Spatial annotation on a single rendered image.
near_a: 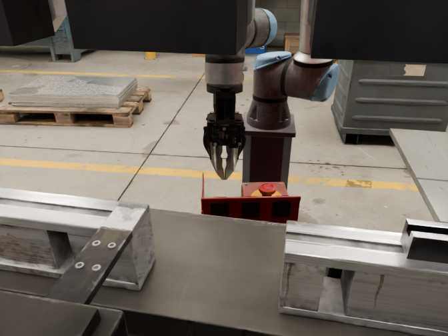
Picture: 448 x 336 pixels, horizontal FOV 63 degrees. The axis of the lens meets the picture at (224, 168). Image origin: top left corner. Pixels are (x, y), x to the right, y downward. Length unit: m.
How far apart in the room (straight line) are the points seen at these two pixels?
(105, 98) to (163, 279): 2.98
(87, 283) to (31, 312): 0.06
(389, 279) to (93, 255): 0.30
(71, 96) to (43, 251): 3.07
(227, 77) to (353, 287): 0.42
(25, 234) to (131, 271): 0.14
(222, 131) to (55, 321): 0.52
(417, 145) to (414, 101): 2.44
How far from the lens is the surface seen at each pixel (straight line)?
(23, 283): 0.56
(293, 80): 1.13
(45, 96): 3.65
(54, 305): 0.29
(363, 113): 3.00
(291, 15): 6.88
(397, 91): 3.01
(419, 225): 0.44
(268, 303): 0.48
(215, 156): 0.75
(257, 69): 1.18
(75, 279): 0.35
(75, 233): 0.48
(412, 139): 0.65
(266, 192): 0.80
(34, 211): 0.52
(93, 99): 3.47
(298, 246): 0.41
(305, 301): 0.45
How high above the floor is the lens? 1.24
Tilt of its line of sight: 29 degrees down
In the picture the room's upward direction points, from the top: straight up
